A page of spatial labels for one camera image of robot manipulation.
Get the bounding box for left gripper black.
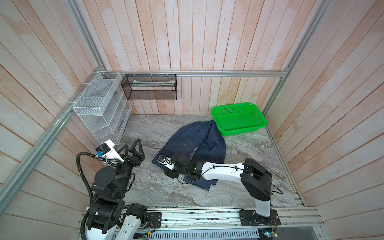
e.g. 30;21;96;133
114;138;146;197

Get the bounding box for dark blue denim trousers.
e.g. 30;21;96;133
151;120;227;192

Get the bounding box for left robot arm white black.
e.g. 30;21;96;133
76;139;148;240

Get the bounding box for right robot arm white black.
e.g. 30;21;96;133
157;154;273;218

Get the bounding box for white mesh tiered shelf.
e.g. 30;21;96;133
73;72;132;145

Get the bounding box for green plastic basket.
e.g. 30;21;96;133
211;103;268;137

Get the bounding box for green circuit board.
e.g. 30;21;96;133
258;228;278;240

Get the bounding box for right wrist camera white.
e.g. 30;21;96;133
158;155;171;165

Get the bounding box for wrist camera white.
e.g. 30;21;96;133
158;155;171;165
96;140;124;164

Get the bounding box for black corrugated cable conduit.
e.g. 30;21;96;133
75;151;124;240

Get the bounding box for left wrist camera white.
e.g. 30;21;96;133
96;140;124;164

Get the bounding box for black mesh wall basket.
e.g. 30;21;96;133
121;73;178;101

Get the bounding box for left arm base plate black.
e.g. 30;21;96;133
142;212;162;230

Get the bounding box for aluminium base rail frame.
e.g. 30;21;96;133
137;206;330;240

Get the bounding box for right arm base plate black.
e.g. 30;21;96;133
238;209;281;226

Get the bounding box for horizontal aluminium wall rail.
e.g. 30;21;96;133
117;71;288;78

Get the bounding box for left aluminium wall rail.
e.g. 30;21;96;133
1;66;105;215

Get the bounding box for left aluminium corner post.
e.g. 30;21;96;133
67;0;105;70

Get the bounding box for aluminium corner post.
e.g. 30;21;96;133
67;0;105;70
262;0;334;116

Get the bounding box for right aluminium corner post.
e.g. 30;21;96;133
262;0;334;116

